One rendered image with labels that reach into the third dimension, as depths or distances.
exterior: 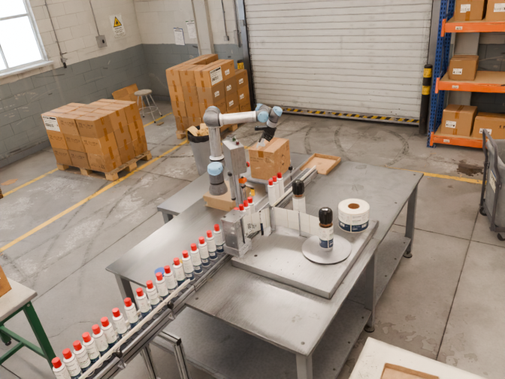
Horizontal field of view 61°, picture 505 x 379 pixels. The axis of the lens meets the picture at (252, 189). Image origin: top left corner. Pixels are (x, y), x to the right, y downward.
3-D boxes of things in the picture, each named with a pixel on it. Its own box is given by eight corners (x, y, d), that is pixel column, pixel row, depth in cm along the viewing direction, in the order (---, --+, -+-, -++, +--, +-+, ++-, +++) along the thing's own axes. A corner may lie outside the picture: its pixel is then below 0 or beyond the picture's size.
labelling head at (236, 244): (240, 258, 270) (234, 224, 257) (223, 253, 276) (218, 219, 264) (252, 246, 279) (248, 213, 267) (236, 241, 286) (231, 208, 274)
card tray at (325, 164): (326, 174, 368) (326, 171, 366) (300, 170, 382) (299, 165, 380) (340, 161, 389) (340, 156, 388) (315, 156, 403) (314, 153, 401)
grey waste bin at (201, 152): (213, 181, 564) (207, 137, 535) (188, 176, 586) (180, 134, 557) (231, 168, 595) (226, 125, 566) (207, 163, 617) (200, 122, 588)
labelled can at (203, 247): (207, 268, 264) (201, 241, 255) (201, 265, 267) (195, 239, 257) (212, 263, 268) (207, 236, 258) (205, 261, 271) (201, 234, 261)
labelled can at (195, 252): (199, 275, 259) (193, 248, 249) (192, 273, 262) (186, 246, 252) (204, 270, 263) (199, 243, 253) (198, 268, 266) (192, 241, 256)
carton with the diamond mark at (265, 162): (275, 181, 363) (273, 152, 350) (251, 177, 374) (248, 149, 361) (291, 166, 385) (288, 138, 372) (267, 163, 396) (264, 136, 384)
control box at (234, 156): (233, 176, 282) (229, 149, 273) (225, 166, 296) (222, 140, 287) (247, 172, 285) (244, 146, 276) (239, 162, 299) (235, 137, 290)
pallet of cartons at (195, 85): (217, 144, 679) (206, 71, 624) (175, 138, 719) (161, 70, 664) (254, 118, 768) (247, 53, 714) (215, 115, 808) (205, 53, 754)
